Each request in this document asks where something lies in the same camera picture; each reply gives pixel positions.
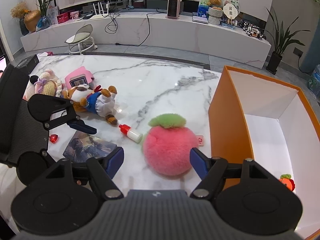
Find crochet white bunny doll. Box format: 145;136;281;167
23;69;64;101

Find small bottle red cap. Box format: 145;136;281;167
119;124;143;143

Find pink plush peach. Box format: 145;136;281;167
142;113;199;176

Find small red toy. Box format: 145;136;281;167
49;134;59;144

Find dark picture book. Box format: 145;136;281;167
63;131;117;163

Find pink red tag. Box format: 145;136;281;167
196;135;204;146

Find pink toy device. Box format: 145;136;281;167
65;66;95;89

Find plush dog blue overalls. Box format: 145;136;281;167
62;84;118;126

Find black box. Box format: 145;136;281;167
16;54;39;75

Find orange storage box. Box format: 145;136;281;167
208;66;319;239

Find orange crochet fruit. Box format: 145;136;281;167
279;174;296;192

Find white small chair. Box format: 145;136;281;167
65;24;98;55

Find blue glass vase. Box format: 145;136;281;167
36;16;51;31

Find red gift box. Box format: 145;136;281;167
56;12;70;24

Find golden vase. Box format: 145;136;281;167
24;10;41;33

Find white wifi router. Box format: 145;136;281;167
90;2;110;20

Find dried flower bouquet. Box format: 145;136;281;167
10;1;30;19

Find white marble tv bench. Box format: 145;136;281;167
21;12;271;69

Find blue water jug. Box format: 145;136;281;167
307;64;320;98

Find black white checkered toy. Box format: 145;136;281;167
238;20;266;40

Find potted long leaf plant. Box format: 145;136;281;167
264;8;310;75

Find white laptop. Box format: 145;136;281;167
192;15;208;24

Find white knitted basket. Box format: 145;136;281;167
208;7;223;25

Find green picture card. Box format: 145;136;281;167
197;0;223;18

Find pink space heater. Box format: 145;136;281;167
167;0;181;19

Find round paper fan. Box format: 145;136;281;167
222;0;240;26

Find brown teddy bear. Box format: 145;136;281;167
206;0;222;10

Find black power cable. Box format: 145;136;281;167
104;7;168;47

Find wall power socket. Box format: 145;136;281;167
293;47;303;58

